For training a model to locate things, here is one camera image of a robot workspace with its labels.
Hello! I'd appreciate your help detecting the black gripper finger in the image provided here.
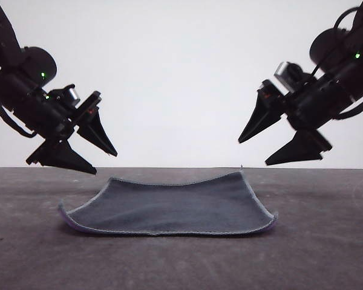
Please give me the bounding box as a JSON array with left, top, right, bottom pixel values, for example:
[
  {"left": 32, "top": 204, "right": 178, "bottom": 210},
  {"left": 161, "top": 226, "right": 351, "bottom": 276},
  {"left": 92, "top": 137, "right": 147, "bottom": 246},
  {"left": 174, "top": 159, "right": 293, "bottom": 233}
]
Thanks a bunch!
[
  {"left": 76, "top": 109, "right": 119, "bottom": 158},
  {"left": 33, "top": 140, "right": 97, "bottom": 176},
  {"left": 237, "top": 92, "right": 284, "bottom": 144},
  {"left": 264, "top": 129, "right": 324, "bottom": 167}
]

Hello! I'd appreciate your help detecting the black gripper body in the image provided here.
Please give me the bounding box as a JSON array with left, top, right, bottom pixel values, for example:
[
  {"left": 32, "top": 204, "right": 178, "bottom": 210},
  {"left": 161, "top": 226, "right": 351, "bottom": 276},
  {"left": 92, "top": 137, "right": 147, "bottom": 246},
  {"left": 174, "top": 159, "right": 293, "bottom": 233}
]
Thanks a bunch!
[
  {"left": 0, "top": 71, "right": 103, "bottom": 166},
  {"left": 258, "top": 65, "right": 362, "bottom": 155}
]

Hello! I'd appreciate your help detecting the purple towel with grey hem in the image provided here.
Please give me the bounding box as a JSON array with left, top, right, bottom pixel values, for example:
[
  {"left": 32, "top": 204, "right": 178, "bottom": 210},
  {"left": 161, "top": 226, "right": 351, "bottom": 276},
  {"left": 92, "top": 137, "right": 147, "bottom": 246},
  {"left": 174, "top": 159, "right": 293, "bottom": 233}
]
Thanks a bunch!
[{"left": 57, "top": 165, "right": 279, "bottom": 237}]

